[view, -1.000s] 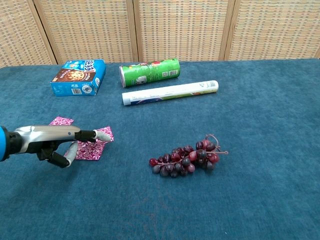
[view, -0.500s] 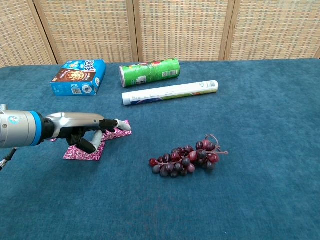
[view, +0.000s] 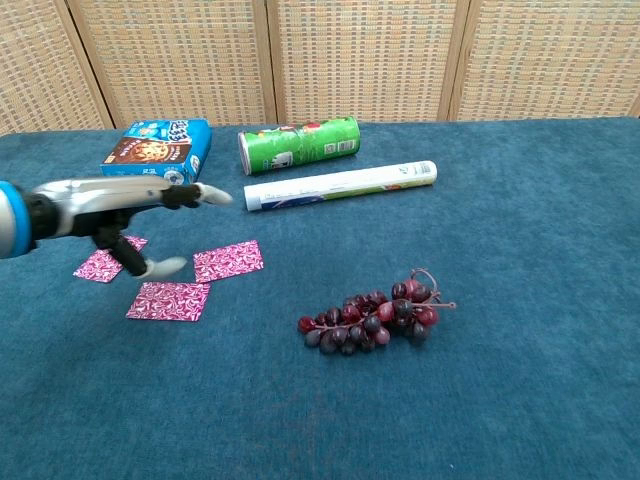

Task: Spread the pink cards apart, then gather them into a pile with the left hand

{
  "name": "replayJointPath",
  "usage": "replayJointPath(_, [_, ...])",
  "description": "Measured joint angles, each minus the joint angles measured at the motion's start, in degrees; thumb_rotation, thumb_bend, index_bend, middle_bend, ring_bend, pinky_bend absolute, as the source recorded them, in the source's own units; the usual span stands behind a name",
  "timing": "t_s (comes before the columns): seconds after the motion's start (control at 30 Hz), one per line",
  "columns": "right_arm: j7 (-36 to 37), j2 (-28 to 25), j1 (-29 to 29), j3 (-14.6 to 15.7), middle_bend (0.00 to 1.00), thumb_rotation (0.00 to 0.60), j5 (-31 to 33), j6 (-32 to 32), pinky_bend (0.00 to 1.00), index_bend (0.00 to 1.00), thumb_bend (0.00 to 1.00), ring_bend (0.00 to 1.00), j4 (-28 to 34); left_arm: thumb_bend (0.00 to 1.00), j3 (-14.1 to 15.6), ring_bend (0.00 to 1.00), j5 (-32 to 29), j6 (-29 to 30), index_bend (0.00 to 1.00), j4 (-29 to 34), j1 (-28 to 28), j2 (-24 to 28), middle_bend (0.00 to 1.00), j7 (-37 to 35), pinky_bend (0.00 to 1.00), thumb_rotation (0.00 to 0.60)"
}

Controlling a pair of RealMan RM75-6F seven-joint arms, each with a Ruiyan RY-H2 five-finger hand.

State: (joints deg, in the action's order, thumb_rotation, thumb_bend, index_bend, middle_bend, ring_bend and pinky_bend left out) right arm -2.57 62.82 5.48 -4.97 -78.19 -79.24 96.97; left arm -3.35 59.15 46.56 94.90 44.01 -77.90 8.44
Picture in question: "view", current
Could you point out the woven bamboo screen panel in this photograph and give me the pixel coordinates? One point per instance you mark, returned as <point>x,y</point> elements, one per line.
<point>365,60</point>
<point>40,65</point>
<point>180,60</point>
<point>550,60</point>

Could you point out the pink patterned square packet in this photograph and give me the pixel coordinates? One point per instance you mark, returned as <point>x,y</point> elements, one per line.
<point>227,261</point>

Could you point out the blue felt table mat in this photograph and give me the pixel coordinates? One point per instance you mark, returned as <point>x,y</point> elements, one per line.
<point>500,350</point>

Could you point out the white wrap roll tube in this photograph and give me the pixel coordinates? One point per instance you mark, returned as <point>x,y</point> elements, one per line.
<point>340,185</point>

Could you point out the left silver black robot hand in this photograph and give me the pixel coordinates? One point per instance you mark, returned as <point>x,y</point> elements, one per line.
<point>90,205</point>

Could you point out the green chips can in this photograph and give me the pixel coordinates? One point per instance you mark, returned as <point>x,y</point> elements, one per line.
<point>300,147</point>

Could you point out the blue cookie box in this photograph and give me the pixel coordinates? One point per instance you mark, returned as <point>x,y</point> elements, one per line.
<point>150,150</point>

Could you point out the dark red grape bunch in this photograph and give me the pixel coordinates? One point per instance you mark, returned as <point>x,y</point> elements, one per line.
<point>370,320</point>

